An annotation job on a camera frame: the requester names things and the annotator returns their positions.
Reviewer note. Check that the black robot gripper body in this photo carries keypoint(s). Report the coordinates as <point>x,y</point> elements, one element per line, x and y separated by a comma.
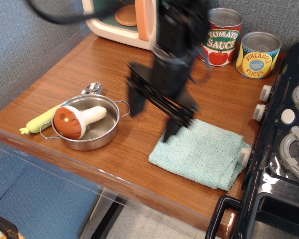
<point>164,84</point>

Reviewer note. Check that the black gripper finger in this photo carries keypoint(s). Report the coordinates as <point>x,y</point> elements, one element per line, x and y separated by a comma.
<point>136,100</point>
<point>172,128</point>

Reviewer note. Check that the light blue cloth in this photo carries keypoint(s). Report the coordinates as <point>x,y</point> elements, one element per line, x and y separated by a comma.
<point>203,153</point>

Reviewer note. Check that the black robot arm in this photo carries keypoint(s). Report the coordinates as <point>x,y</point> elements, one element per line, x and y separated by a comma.
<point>182,27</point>

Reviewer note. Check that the metal spoon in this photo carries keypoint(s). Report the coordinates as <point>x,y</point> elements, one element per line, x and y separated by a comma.
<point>93,88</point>

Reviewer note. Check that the stainless steel pan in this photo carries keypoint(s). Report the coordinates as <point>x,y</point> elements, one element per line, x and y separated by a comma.
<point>99,133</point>

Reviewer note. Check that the toy microwave teal and cream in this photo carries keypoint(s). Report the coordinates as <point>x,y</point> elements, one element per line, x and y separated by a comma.
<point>130,22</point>

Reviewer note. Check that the plush mushroom toy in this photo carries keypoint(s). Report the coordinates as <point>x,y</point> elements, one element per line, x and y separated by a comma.
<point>71,123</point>

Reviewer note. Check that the white stove knob front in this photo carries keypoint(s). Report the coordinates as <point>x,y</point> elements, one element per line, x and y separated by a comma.
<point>244,156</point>

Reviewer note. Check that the white stove knob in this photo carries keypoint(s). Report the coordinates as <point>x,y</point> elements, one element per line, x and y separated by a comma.
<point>265,92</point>
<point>258,112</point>
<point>244,156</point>

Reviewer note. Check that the tomato sauce can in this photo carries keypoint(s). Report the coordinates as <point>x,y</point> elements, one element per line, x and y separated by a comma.
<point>225,28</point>

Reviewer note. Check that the white stove knob middle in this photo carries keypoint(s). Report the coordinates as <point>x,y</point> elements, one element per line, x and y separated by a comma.
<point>258,112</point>

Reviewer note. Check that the green plush vegetable toy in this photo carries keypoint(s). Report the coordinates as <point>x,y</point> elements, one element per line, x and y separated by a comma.
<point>40,122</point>

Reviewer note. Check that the pineapple slices can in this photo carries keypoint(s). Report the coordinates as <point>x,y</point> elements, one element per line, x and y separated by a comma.
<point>258,54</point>

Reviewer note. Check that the white stove knob rear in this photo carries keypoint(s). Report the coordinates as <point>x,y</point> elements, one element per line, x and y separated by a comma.
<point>265,92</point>

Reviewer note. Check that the black toy stove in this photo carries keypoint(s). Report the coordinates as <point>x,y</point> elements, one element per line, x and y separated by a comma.
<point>269,207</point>

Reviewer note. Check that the orange plush toy corner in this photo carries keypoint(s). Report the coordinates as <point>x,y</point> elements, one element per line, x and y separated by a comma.
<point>9,231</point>

